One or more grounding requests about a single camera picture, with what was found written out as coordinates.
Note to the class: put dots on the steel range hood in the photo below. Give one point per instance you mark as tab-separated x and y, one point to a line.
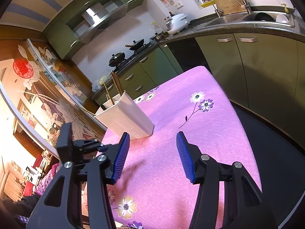
100	21

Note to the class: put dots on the bunch of wooden chopsticks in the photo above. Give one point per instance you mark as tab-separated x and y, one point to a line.
116	83

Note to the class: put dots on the cooking oil bottle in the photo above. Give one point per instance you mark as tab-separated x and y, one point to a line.
155	27

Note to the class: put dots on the black gas stove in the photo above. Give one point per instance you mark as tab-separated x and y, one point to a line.
140	50

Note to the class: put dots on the soap dispenser bottle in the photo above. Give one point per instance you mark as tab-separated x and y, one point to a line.
285	9

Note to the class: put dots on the small steel faucet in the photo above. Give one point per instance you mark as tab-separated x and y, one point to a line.
218	12

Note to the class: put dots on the black pan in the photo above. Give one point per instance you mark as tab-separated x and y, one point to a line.
263	17

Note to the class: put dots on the white plastic bag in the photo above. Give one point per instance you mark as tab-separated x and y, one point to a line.
99	84

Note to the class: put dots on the white rice cooker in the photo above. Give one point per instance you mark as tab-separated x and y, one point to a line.
177	23

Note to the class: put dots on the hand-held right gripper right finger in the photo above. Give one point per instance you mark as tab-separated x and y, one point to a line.
184	159

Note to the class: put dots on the black wok with lid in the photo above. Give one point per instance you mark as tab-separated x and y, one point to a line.
116	59

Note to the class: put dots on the cream hanging spatula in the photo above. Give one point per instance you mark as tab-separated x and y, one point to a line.
168	0

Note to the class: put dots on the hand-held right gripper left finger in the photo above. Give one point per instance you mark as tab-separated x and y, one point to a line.
121	157

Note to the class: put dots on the pink floral tablecloth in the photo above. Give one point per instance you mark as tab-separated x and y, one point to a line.
190	128

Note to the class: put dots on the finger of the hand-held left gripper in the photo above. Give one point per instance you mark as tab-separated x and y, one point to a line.
103	148

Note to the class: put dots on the black built-in oven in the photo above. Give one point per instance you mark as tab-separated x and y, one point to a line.
188	57

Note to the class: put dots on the dark stone countertop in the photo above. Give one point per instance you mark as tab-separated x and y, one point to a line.
214	31

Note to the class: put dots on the dark sauce bottles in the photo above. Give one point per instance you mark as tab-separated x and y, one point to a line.
169	16

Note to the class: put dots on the flower pattern sliding door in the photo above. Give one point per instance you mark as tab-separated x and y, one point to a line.
47	88

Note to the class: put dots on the yellow tray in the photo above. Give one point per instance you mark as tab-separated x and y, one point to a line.
207	4

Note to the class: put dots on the white plastic utensil holder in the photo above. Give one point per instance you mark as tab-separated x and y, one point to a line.
126	119

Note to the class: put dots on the green wall cabinets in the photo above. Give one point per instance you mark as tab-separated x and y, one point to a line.
62	35

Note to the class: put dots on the steel double sink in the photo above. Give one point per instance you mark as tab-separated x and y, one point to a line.
226	20

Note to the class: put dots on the person's left forearm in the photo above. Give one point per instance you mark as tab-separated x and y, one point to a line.
46	181

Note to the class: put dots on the white wall socket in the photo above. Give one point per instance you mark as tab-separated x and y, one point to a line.
180	4

